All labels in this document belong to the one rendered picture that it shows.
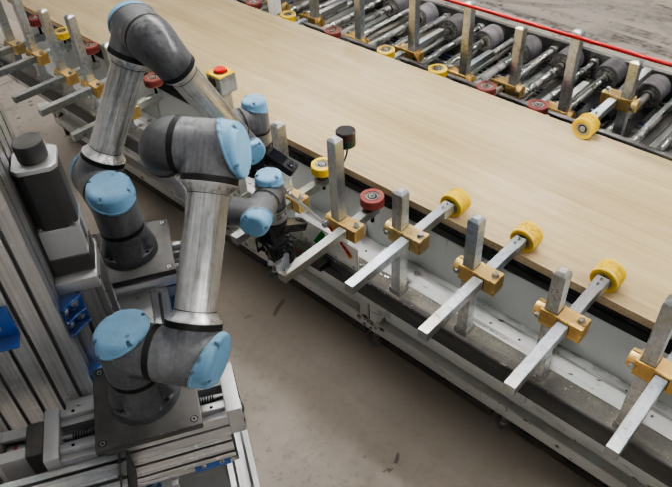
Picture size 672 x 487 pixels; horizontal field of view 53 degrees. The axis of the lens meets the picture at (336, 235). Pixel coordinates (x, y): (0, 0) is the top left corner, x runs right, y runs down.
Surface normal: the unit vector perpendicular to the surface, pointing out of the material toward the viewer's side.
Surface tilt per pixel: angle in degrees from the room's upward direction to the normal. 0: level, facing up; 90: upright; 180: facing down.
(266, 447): 0
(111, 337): 7
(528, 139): 0
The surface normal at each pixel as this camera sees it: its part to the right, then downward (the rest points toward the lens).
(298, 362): -0.04, -0.75
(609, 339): -0.68, 0.51
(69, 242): 0.29, 0.62
